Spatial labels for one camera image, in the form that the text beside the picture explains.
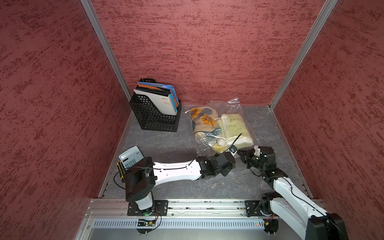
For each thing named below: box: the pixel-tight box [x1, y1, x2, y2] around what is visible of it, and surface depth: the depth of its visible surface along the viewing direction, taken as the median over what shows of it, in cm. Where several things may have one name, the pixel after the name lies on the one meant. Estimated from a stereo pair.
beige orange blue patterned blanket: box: [190, 106, 222, 146], surface depth 99 cm
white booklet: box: [133, 89, 177, 116], surface depth 92 cm
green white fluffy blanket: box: [216, 113, 254, 153], surface depth 96 cm
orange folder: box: [137, 83, 162, 91], surface depth 93 cm
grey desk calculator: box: [118, 146, 145, 171], surface depth 93 cm
